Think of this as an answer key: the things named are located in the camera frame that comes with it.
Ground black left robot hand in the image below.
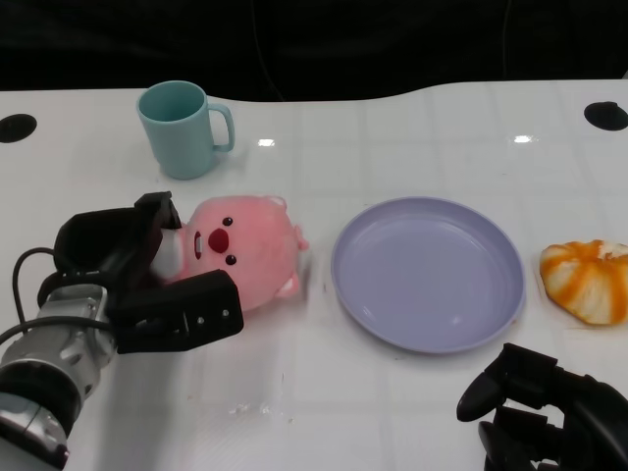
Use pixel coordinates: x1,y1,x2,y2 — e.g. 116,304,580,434
52,190,245,355

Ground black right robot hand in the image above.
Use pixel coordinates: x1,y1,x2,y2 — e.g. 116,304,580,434
455,341,628,471

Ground pink plush pig doll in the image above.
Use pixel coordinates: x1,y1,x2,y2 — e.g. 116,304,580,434
146,194,311,315

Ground lavender plastic plate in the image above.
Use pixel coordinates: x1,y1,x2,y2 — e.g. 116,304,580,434
330,195,527,355

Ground orange striped bun toy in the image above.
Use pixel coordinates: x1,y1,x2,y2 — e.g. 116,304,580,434
539,238,628,327

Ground teal plastic mug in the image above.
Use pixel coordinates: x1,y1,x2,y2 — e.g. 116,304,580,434
135,80,236,181

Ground black backdrop cloth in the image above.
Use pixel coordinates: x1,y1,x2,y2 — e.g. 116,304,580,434
0,0,628,104

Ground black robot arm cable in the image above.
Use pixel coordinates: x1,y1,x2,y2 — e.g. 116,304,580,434
0,247,112,347

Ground black table cable grommet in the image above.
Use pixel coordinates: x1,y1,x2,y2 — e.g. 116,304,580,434
583,101,628,132
0,113,38,144

